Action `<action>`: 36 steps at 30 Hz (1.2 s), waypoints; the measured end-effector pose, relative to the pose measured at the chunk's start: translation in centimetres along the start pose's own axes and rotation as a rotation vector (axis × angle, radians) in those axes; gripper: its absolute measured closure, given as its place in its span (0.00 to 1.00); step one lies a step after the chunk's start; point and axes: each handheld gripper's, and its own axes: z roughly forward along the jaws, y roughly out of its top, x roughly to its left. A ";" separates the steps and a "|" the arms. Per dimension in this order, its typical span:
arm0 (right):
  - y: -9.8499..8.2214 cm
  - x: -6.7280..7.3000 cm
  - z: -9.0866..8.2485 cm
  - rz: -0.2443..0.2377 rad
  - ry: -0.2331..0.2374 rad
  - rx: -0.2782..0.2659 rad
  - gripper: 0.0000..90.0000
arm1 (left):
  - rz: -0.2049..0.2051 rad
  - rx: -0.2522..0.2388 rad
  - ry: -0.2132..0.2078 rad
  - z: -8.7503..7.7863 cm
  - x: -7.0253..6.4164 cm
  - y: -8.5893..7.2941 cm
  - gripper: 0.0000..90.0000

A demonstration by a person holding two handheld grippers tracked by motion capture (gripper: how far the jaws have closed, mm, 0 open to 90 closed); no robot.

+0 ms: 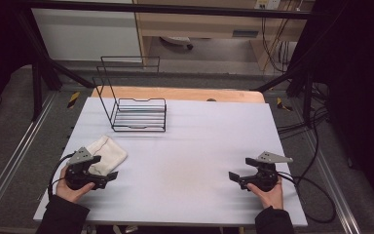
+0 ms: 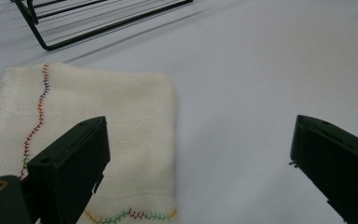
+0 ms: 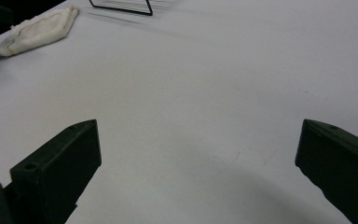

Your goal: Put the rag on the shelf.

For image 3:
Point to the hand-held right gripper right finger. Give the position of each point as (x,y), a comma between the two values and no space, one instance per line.
(341,168)

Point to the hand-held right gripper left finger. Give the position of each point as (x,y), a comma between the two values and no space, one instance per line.
(56,168)

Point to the white towel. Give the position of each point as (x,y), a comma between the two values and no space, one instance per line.
(37,31)

